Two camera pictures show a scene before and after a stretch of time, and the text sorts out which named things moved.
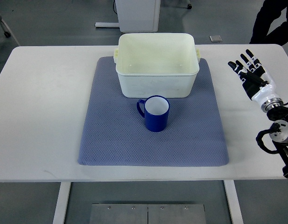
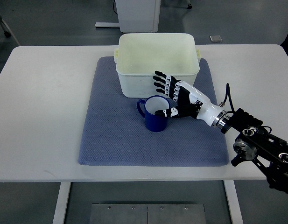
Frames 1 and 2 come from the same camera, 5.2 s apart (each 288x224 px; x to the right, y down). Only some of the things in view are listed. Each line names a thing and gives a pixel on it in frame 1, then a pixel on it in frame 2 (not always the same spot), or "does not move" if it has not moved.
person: x=271 y=10 -> x=287 y=44
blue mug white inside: x=157 y=108 does not move
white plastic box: x=157 y=65 does not move
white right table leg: x=234 y=202 does not move
